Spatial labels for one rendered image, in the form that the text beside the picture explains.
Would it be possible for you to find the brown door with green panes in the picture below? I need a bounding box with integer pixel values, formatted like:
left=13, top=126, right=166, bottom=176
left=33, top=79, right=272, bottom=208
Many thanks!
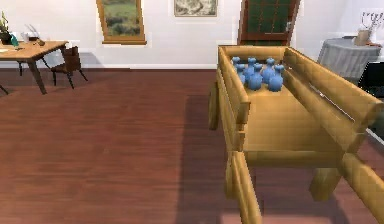
left=236, top=0, right=302, bottom=47

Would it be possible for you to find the framed grey picture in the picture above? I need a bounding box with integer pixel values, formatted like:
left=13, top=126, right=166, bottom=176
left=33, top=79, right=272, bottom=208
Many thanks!
left=173, top=0, right=219, bottom=18

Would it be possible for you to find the green house plant in pot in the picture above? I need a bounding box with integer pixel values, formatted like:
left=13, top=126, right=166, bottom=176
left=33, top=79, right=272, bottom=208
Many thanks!
left=0, top=11, right=14, bottom=46

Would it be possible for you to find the dark brown chair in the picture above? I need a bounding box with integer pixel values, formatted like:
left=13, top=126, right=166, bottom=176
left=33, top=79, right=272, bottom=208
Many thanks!
left=49, top=45, right=89, bottom=90

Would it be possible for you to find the tan vase with twigs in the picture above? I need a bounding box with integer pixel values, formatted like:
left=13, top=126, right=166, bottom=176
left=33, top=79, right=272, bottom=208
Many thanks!
left=353, top=11, right=384, bottom=47

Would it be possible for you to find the black television set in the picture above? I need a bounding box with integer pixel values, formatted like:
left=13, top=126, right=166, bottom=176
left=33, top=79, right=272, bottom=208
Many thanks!
left=357, top=61, right=384, bottom=98

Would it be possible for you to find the round table with grey cloth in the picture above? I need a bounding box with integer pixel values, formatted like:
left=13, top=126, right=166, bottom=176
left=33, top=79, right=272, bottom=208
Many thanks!
left=316, top=37, right=383, bottom=80

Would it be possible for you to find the wooden cart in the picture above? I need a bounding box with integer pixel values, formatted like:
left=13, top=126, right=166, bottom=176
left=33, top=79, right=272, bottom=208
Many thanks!
left=208, top=44, right=384, bottom=224

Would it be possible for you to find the wooden dining table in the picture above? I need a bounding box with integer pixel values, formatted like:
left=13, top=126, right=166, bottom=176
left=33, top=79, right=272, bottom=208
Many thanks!
left=0, top=40, right=70, bottom=96

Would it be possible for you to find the wood framed window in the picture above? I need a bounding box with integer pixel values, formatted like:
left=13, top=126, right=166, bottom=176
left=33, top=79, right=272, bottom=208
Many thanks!
left=95, top=0, right=148, bottom=46

